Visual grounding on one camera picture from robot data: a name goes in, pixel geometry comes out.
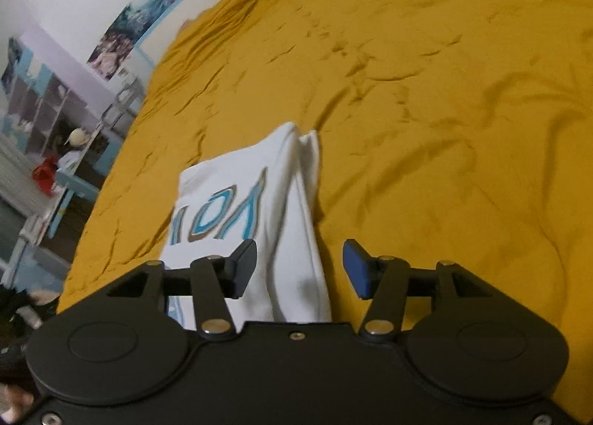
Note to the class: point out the white chair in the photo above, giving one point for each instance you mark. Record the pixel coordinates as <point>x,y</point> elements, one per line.
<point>123,96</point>

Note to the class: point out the cream cap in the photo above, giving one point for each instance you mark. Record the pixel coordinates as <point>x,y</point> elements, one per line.
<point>76,135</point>

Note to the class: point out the pinkish wall poster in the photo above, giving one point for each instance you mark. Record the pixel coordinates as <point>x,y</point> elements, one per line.
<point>109,54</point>

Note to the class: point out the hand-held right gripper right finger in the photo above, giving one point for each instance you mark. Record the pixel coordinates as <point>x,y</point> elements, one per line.
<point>355,270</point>

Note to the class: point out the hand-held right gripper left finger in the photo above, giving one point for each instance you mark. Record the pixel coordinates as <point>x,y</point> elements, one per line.
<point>244,270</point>

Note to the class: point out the poster on shelf side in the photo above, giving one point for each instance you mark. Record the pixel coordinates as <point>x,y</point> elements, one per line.
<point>10,63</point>

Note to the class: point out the purple white shelf unit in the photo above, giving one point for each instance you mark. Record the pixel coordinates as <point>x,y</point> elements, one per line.
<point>46,101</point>

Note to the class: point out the white t-shirt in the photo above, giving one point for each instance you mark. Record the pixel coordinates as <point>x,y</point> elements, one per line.
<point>296,221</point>

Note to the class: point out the mustard yellow blanket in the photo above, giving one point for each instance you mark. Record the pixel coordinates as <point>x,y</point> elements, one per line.
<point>417,105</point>

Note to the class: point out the red bag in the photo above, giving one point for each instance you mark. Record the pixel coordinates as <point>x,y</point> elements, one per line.
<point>45,172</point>

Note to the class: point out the blue wall poster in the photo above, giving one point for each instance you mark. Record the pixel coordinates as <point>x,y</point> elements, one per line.
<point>136,19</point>

